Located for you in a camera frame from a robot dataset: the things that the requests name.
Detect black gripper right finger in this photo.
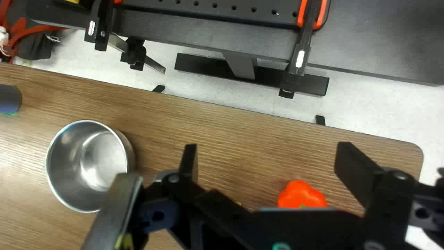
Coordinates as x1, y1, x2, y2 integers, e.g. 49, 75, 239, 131
335, 140, 444, 250

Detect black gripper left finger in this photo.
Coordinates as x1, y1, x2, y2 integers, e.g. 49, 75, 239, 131
138, 143, 254, 250

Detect red plush toy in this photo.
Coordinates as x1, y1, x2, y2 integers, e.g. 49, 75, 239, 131
276, 179, 329, 209

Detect silver metal bowl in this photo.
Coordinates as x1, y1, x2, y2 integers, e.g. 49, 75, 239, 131
45, 119, 138, 215

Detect black and orange bar clamp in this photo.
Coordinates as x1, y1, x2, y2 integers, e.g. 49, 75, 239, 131
84, 0, 150, 72
278, 0, 332, 100

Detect grey cylinder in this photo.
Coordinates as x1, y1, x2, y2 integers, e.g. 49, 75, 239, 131
0, 83, 24, 116

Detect black table base frame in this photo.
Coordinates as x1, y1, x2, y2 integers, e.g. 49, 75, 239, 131
174, 50, 332, 98

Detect red cable bundle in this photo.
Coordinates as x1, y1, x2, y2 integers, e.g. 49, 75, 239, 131
0, 0, 63, 59

